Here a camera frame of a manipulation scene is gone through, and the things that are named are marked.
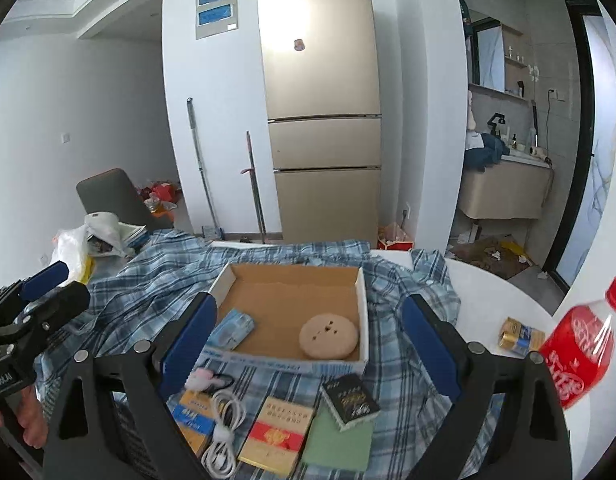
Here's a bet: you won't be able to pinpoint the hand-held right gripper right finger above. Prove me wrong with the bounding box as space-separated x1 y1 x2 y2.
400 294 574 480

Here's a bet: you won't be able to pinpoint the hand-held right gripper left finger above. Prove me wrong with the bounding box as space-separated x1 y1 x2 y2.
42 291 224 480

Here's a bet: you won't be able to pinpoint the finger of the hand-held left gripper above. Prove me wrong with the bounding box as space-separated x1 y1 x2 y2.
0 262 71 313
15 281 92 343

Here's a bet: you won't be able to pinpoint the white red packet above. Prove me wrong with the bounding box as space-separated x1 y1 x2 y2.
184 367 234 391

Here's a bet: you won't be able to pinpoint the yellow blue flat pack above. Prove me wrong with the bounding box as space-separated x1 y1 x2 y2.
170 390 224 458

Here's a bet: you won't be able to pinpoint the white cable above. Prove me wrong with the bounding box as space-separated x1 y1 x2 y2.
200 389 246 478

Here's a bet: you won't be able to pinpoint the small black box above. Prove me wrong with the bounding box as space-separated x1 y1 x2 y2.
320 374 380 433

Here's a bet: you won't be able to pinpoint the shallow cardboard box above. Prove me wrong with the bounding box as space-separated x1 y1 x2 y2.
206 261 370 375

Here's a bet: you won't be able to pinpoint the red gold box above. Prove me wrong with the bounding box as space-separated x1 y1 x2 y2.
237 396 316 476

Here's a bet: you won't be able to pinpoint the green pad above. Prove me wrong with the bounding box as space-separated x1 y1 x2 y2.
300 402 376 473

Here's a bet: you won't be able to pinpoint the person's left hand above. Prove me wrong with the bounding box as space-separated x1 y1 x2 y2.
0 387 53 450

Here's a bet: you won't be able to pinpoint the translucent plastic bag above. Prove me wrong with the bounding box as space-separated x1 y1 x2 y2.
50 225 95 287

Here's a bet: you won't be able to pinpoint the blue tissue packet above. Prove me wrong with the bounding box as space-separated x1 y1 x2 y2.
208 308 255 350

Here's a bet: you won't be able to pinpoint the blue plaid shirt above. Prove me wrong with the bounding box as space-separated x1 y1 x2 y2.
35 229 506 480

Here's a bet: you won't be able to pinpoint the white crumpled bag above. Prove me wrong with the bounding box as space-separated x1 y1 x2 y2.
84 212 150 258

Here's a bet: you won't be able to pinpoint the gold packet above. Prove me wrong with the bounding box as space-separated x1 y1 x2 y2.
498 317 545 356

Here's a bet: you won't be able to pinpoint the round beige puff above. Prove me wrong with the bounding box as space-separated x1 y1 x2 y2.
299 313 359 360

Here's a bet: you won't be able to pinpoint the grey chair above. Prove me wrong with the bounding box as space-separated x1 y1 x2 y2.
76 168 174 233

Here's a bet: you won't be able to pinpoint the brown floor mat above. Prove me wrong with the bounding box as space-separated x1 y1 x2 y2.
448 235 531 281

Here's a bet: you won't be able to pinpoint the red carton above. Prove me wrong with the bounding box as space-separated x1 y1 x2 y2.
378 222 415 252

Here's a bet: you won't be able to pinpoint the red plastic bag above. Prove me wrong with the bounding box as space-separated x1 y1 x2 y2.
138 180 182 211

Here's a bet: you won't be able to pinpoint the red label cola bottle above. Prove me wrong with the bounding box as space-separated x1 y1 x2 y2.
538 276 616 410

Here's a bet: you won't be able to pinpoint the beige bathroom vanity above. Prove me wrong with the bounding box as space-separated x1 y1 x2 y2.
459 152 554 221

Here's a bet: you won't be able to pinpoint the blue clothes pile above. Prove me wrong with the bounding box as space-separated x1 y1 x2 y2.
464 132 510 171

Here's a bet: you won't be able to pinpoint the black framed glass door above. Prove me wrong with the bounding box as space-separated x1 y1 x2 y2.
543 0 616 292

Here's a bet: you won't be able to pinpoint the gold refrigerator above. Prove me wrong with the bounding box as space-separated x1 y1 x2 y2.
254 0 385 247

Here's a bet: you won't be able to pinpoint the bathroom mirror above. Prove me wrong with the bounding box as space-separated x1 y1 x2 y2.
475 17 506 93

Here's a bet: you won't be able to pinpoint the red handled broom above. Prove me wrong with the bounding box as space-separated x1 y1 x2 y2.
238 131 270 245

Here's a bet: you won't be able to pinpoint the wooden wall shelf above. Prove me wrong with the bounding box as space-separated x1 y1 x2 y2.
503 25 532 102

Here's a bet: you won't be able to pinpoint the grey wall panel blue covers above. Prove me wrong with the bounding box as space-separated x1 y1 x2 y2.
194 0 239 40

